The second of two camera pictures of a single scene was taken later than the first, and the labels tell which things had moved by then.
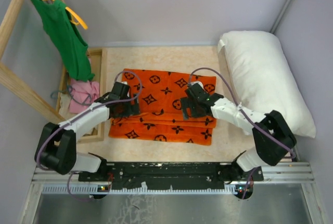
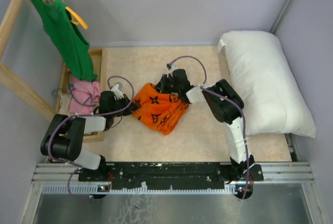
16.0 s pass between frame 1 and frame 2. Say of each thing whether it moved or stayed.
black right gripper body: moved
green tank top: stayed
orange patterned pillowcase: moved
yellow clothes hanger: stayed
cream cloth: stayed
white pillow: stayed
